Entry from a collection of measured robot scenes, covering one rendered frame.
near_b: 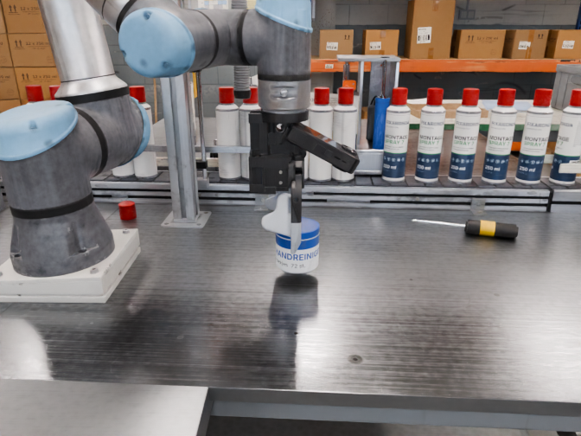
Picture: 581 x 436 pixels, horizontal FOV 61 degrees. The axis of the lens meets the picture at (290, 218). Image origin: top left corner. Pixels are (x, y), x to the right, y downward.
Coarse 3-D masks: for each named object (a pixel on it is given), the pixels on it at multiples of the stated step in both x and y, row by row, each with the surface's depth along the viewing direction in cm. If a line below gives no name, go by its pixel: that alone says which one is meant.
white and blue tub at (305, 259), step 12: (312, 228) 76; (276, 240) 78; (288, 240) 75; (312, 240) 76; (276, 252) 79; (288, 252) 76; (300, 252) 76; (312, 252) 77; (288, 264) 77; (300, 264) 76; (312, 264) 77
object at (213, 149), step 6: (150, 144) 109; (156, 144) 109; (162, 144) 109; (144, 150) 109; (150, 150) 109; (156, 150) 109; (162, 150) 109; (198, 150) 108; (210, 150) 108; (216, 150) 108; (222, 150) 108; (228, 150) 108; (234, 150) 108; (240, 150) 108; (246, 150) 108
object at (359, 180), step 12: (96, 180) 112; (108, 180) 112; (120, 180) 112; (132, 180) 112; (144, 180) 112; (156, 180) 112; (168, 180) 112; (216, 180) 112; (240, 180) 112; (360, 180) 112; (372, 180) 112; (408, 180) 112; (444, 180) 112; (480, 180) 112
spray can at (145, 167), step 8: (136, 88) 107; (136, 96) 107; (144, 96) 109; (144, 104) 109; (152, 128) 111; (152, 136) 112; (144, 152) 111; (152, 152) 112; (136, 160) 112; (144, 160) 112; (152, 160) 113; (136, 168) 113; (144, 168) 112; (152, 168) 113; (136, 176) 114; (144, 176) 113; (152, 176) 114
